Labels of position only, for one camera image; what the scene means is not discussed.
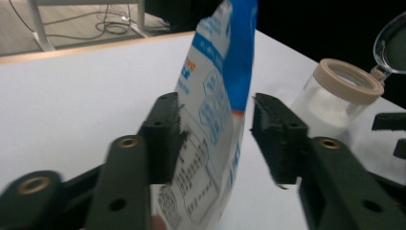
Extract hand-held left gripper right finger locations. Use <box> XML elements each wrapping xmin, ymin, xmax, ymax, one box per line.
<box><xmin>250</xmin><ymin>92</ymin><xmax>406</xmax><ymax>230</ymax></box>

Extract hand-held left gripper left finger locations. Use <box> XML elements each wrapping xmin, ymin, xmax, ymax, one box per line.
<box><xmin>84</xmin><ymin>91</ymin><xmax>190</xmax><ymax>230</ymax></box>

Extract glass jar with beige rim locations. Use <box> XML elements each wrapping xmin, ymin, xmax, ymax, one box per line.
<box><xmin>289</xmin><ymin>11</ymin><xmax>406</xmax><ymax>145</ymax></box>

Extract blue and white pouch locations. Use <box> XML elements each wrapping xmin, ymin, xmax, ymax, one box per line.
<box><xmin>149</xmin><ymin>0</ymin><xmax>259</xmax><ymax>230</ymax></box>

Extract white powder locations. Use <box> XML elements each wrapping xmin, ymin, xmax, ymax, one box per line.
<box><xmin>295</xmin><ymin>85</ymin><xmax>353</xmax><ymax>130</ymax></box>

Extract black curtain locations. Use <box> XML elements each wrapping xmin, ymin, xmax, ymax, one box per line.
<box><xmin>145</xmin><ymin>0</ymin><xmax>406</xmax><ymax>109</ymax></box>

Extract black floor cables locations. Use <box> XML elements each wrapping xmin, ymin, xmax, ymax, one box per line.
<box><xmin>8</xmin><ymin>0</ymin><xmax>170</xmax><ymax>43</ymax></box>

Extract white metal desk frame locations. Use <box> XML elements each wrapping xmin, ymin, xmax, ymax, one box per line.
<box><xmin>27</xmin><ymin>0</ymin><xmax>151</xmax><ymax>53</ymax></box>

